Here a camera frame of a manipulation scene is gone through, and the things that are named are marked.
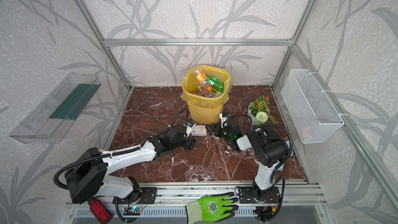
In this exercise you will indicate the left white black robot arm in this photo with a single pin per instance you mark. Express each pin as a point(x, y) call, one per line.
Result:
point(91, 175)

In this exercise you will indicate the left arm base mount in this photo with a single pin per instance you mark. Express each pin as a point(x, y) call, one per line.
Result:
point(145, 195)

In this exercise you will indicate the green soda bottle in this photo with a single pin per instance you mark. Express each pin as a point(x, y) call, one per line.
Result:
point(216, 84)

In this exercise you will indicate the square clear bottle white label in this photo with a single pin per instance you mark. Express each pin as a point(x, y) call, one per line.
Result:
point(199, 130)

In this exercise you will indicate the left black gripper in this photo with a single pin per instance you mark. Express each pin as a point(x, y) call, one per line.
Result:
point(184, 137)

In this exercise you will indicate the clear acrylic wall shelf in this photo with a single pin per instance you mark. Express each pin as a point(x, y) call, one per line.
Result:
point(49, 122)

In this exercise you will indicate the red emergency stop button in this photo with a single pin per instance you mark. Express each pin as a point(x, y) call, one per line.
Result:
point(100, 212)

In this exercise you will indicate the white wire mesh basket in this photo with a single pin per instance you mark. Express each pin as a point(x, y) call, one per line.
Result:
point(312, 112)

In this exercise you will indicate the yellow plastic bin liner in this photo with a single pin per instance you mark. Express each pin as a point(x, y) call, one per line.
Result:
point(190, 84)

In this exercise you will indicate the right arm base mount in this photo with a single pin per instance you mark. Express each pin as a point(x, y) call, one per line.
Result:
point(253, 195)

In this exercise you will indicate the yellow slatted waste bin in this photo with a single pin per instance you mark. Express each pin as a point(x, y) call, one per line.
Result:
point(204, 112)

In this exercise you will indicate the green black work glove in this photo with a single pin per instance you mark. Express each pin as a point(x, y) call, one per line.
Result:
point(212, 209)

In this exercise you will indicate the white pot artificial flowers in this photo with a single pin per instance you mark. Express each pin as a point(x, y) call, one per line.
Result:
point(259, 112)

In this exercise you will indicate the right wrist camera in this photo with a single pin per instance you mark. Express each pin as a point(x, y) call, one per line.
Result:
point(223, 118)

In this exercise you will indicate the clear bottle orange label cap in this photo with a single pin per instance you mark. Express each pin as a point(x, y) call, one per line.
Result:
point(202, 78)

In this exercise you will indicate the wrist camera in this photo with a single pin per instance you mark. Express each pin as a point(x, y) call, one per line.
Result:
point(190, 123)
point(223, 118)

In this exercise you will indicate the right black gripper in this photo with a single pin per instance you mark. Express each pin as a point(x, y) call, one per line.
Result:
point(219, 130)

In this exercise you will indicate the green circuit board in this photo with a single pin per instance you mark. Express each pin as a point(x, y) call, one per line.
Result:
point(133, 211)

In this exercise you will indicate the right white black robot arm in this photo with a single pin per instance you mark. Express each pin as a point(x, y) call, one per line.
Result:
point(270, 149)

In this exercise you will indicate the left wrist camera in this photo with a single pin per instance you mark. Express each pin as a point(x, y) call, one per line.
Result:
point(190, 123)

